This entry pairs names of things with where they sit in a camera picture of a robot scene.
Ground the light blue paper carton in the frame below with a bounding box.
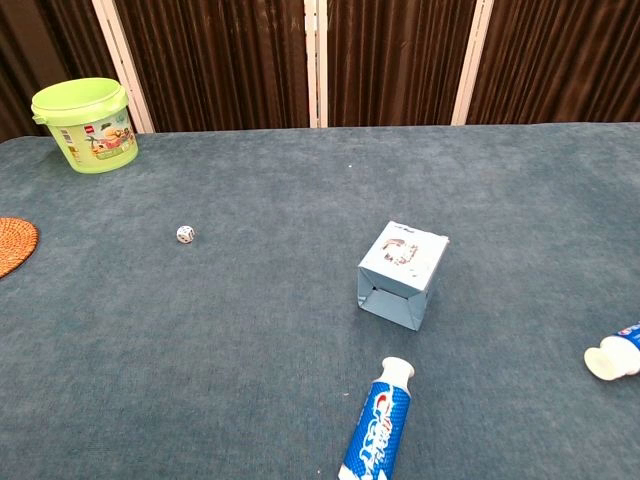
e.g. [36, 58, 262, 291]
[357, 220, 450, 332]

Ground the blue velvet table cloth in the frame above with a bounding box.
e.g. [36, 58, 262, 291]
[0, 121, 640, 480]

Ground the blue toothpaste tube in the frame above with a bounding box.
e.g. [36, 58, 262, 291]
[583, 321, 640, 382]
[337, 356, 416, 480]

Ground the brown folding screen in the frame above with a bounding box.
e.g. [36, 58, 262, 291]
[0, 0, 640, 144]

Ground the green plastic toy bucket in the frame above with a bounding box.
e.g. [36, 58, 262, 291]
[30, 77, 140, 175]

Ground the woven rattan coaster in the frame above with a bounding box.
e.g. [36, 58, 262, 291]
[0, 216, 39, 280]

